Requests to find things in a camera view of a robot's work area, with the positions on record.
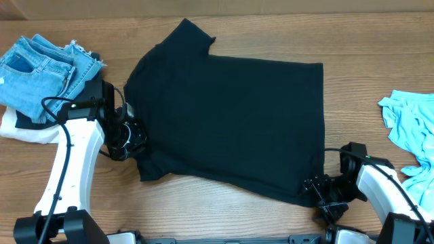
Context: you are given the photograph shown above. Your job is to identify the black t-shirt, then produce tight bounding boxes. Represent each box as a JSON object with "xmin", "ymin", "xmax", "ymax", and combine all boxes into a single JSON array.
[{"xmin": 124, "ymin": 20, "xmax": 325, "ymax": 207}]

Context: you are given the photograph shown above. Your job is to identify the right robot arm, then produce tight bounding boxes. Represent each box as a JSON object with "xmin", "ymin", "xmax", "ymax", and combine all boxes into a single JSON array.
[{"xmin": 302, "ymin": 142, "xmax": 433, "ymax": 243}]

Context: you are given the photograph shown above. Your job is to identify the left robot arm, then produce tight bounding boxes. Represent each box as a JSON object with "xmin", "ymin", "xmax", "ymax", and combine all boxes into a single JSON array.
[{"xmin": 13, "ymin": 78, "xmax": 147, "ymax": 244}]

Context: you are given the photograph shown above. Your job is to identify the folded white garment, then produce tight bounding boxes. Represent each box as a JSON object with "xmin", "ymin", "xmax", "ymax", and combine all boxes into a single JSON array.
[{"xmin": 1, "ymin": 107, "xmax": 60, "ymax": 144}]

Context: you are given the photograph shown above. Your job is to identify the folded dark navy garment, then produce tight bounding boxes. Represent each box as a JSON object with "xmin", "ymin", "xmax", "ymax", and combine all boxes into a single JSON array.
[{"xmin": 15, "ymin": 52, "xmax": 103, "ymax": 130}]

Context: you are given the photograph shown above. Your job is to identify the light blue crumpled shirt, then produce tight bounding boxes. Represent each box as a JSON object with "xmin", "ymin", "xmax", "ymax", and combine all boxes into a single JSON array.
[{"xmin": 378, "ymin": 90, "xmax": 433, "ymax": 215}]

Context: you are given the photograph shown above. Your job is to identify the blue denim shorts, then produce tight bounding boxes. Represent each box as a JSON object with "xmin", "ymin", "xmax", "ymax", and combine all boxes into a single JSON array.
[{"xmin": 1, "ymin": 35, "xmax": 91, "ymax": 119}]

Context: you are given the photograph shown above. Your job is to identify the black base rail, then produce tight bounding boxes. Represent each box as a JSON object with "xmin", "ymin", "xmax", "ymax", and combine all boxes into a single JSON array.
[{"xmin": 107, "ymin": 231, "xmax": 323, "ymax": 244}]

